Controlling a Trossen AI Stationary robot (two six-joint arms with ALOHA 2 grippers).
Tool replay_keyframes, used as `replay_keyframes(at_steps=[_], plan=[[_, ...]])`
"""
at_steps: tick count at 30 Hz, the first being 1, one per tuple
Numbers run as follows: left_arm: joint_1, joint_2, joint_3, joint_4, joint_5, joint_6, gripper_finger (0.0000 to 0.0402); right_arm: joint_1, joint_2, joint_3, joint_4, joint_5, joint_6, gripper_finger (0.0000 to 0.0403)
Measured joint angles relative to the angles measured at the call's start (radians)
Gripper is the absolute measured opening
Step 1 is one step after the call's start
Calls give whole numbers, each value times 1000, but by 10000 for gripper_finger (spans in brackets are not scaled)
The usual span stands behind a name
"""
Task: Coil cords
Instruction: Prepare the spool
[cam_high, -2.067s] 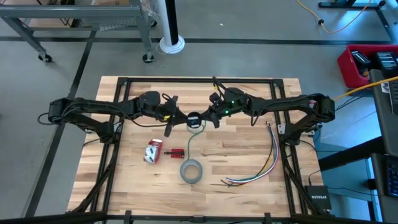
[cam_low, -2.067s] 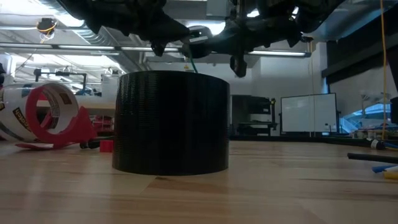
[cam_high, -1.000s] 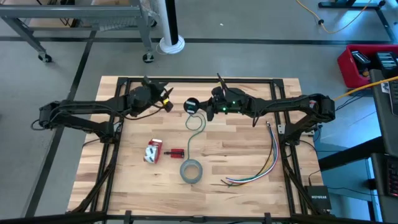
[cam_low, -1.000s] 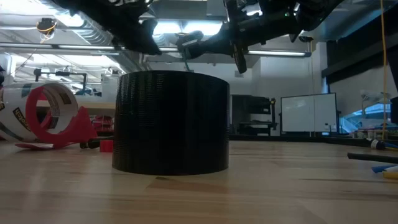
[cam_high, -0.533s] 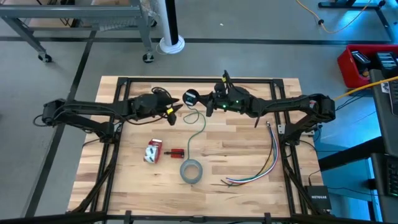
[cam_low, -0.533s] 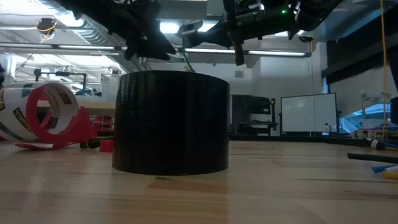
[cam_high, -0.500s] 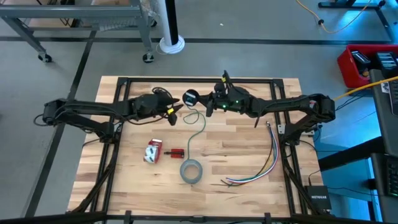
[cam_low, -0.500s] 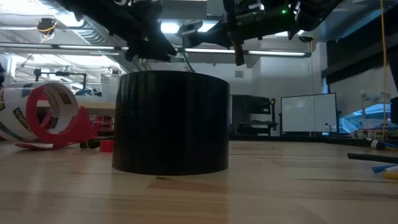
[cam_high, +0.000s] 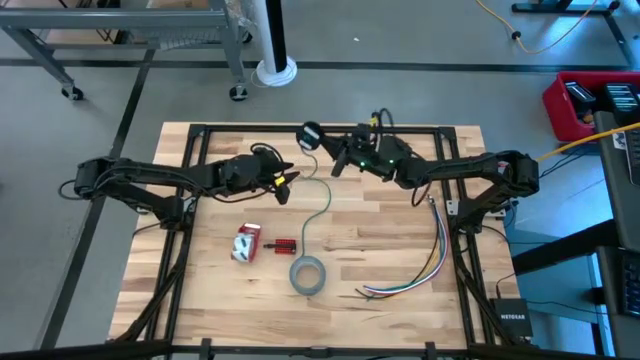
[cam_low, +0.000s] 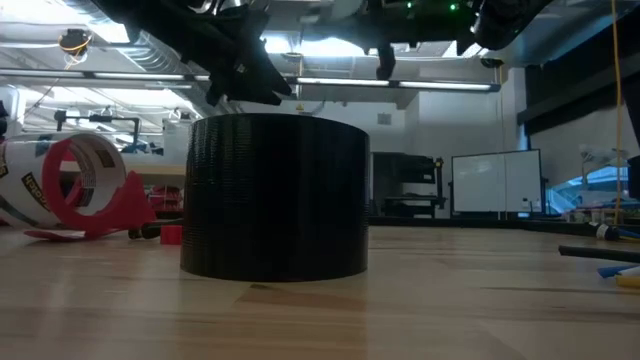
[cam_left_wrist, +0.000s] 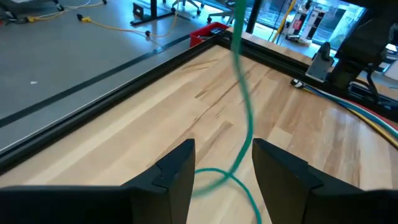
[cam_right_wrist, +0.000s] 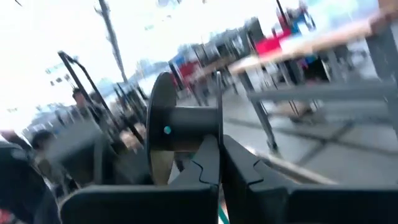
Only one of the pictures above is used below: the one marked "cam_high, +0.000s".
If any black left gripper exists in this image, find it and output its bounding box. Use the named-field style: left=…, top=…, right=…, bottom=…
left=215, top=149, right=301, bottom=205

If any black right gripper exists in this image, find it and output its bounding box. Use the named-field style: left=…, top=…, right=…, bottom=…
left=315, top=124, right=409, bottom=178

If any black wire spool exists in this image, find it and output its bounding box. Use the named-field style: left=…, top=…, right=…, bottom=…
left=296, top=121, right=322, bottom=151

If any thin green cord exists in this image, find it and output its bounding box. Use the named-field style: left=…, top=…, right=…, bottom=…
left=299, top=147, right=333, bottom=261

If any red tape dispenser white tape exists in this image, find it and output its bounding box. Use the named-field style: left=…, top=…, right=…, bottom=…
left=230, top=222, right=262, bottom=263

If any white pillar black stripe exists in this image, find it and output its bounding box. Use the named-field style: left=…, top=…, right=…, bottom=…
left=239, top=0, right=299, bottom=88

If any red plastic bin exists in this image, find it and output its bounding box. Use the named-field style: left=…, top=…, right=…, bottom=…
left=542, top=71, right=640, bottom=144

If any grey metal cart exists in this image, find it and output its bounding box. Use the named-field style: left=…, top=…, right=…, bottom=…
left=0, top=0, right=254, bottom=103

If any black device with screen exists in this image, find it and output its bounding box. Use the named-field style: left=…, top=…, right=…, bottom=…
left=604, top=83, right=640, bottom=114
left=564, top=81, right=597, bottom=107

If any black crossbar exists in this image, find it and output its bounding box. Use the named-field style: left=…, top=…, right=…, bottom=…
left=0, top=339, right=640, bottom=360

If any black floor stand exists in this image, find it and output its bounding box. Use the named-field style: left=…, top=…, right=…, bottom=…
left=510, top=0, right=640, bottom=69

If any black desk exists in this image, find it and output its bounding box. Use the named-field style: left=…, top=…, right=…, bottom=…
left=509, top=110, right=640, bottom=360

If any grey duct tape roll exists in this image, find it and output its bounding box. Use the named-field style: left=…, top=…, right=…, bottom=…
left=288, top=255, right=327, bottom=296

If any yellow hookup wire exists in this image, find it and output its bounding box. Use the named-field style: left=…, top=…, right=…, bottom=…
left=369, top=197, right=442, bottom=296

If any green hookup wire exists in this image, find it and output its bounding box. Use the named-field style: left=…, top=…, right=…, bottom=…
left=366, top=197, right=444, bottom=301

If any red hookup wire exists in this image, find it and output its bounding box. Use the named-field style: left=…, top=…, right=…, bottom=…
left=370, top=197, right=450, bottom=299

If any thin yellow floor cable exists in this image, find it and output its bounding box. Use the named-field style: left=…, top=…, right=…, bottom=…
left=474, top=0, right=601, bottom=55

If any blue floor cable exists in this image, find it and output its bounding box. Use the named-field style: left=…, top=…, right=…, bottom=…
left=537, top=152, right=585, bottom=181

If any thick yellow hanging cable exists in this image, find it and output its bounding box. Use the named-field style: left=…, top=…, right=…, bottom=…
left=534, top=122, right=640, bottom=164

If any black Netgear network switch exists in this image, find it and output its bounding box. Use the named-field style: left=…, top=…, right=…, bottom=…
left=488, top=297, right=534, bottom=339

